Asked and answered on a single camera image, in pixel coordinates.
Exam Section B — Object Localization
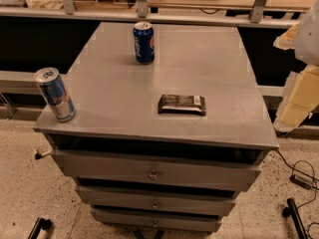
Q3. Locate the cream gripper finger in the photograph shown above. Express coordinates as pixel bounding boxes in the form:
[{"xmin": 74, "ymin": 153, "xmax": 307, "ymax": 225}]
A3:
[
  {"xmin": 273, "ymin": 65, "xmax": 319, "ymax": 132},
  {"xmin": 273, "ymin": 24, "xmax": 298, "ymax": 50}
]

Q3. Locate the black rxbar chocolate bar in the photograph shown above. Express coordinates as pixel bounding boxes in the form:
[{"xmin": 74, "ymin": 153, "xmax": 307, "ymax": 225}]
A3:
[{"xmin": 158, "ymin": 95, "xmax": 206, "ymax": 116}]

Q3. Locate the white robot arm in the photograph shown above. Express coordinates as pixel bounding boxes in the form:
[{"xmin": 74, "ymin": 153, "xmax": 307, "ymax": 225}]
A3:
[{"xmin": 273, "ymin": 1, "xmax": 319, "ymax": 132}]

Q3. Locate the blue pepsi can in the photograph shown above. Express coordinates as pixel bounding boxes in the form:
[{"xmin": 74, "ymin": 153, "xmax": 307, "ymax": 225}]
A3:
[{"xmin": 133, "ymin": 22, "xmax": 155, "ymax": 64}]

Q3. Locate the red bull can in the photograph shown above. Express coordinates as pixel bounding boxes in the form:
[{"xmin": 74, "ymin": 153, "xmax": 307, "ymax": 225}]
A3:
[{"xmin": 34, "ymin": 68, "xmax": 76, "ymax": 122}]

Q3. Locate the top grey drawer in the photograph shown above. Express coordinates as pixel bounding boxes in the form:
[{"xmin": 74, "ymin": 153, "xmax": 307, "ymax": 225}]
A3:
[{"xmin": 52, "ymin": 150, "xmax": 261, "ymax": 191}]

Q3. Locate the grey drawer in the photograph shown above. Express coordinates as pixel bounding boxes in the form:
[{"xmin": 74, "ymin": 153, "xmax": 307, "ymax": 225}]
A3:
[
  {"xmin": 76, "ymin": 185, "xmax": 235, "ymax": 216},
  {"xmin": 52, "ymin": 150, "xmax": 261, "ymax": 191},
  {"xmin": 91, "ymin": 208, "xmax": 221, "ymax": 232}
]

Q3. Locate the black right base leg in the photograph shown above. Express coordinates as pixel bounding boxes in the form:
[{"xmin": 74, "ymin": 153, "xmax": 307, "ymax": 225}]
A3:
[{"xmin": 282, "ymin": 198, "xmax": 308, "ymax": 239}]

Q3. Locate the black base leg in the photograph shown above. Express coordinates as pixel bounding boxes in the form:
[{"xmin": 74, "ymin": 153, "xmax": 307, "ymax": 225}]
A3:
[
  {"xmin": 282, "ymin": 198, "xmax": 308, "ymax": 239},
  {"xmin": 28, "ymin": 217, "xmax": 53, "ymax": 239}
]

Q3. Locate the middle grey drawer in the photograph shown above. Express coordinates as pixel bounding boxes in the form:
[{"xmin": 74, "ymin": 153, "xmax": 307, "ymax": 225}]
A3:
[{"xmin": 76, "ymin": 185, "xmax": 235, "ymax": 216}]

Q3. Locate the grey drawer cabinet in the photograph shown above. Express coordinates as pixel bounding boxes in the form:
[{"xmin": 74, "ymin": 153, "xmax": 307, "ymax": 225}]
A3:
[{"xmin": 35, "ymin": 23, "xmax": 278, "ymax": 222}]

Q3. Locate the bottom grey drawer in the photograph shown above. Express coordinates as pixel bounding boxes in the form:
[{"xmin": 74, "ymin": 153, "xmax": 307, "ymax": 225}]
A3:
[{"xmin": 91, "ymin": 208, "xmax": 221, "ymax": 232}]

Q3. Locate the black left base leg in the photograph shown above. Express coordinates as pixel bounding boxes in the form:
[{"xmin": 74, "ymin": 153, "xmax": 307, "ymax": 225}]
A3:
[{"xmin": 28, "ymin": 217, "xmax": 53, "ymax": 239}]

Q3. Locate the metal shelf rail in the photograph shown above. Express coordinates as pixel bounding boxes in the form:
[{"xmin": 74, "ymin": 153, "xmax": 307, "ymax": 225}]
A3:
[{"xmin": 0, "ymin": 0, "xmax": 316, "ymax": 28}]

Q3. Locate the black power adapter with cable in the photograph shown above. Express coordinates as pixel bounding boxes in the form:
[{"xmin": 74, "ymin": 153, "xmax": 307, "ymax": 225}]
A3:
[{"xmin": 274, "ymin": 148, "xmax": 319, "ymax": 239}]

